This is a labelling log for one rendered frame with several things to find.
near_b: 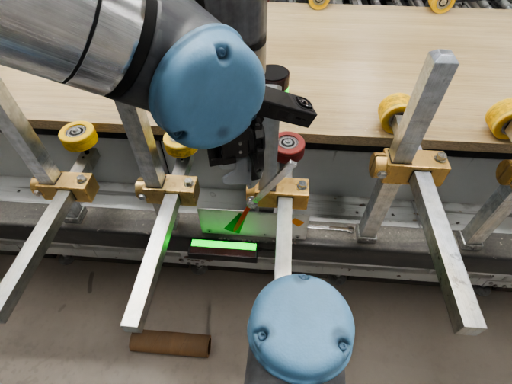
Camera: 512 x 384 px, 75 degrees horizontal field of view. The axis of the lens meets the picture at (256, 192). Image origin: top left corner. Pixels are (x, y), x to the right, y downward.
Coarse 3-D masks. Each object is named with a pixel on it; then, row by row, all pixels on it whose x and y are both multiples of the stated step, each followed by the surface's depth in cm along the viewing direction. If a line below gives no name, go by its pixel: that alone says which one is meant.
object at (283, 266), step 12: (288, 204) 70; (288, 216) 68; (288, 228) 66; (276, 240) 65; (288, 240) 64; (276, 252) 63; (288, 252) 63; (276, 264) 61; (288, 264) 61; (276, 276) 60
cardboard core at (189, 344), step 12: (132, 336) 128; (144, 336) 128; (156, 336) 128; (168, 336) 128; (180, 336) 128; (192, 336) 129; (204, 336) 129; (132, 348) 127; (144, 348) 127; (156, 348) 126; (168, 348) 126; (180, 348) 126; (192, 348) 126; (204, 348) 126
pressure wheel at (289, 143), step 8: (280, 136) 78; (288, 136) 78; (296, 136) 77; (280, 144) 76; (288, 144) 76; (296, 144) 76; (304, 144) 76; (280, 152) 74; (288, 152) 74; (296, 152) 74; (280, 160) 76; (288, 160) 75; (296, 160) 76
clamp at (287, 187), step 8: (256, 184) 73; (280, 184) 73; (288, 184) 73; (296, 184) 73; (248, 192) 72; (256, 192) 71; (272, 192) 71; (280, 192) 71; (288, 192) 71; (296, 192) 71; (304, 192) 71; (264, 200) 73; (272, 200) 73; (296, 200) 72; (304, 200) 72; (296, 208) 74; (304, 208) 74
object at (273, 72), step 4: (268, 68) 59; (272, 68) 59; (276, 68) 59; (280, 68) 59; (284, 68) 59; (268, 72) 58; (272, 72) 58; (276, 72) 58; (280, 72) 58; (284, 72) 58; (268, 76) 57; (272, 76) 57; (276, 76) 57; (280, 76) 57; (284, 76) 57; (268, 80) 56; (272, 80) 56; (276, 80) 56; (280, 80) 56
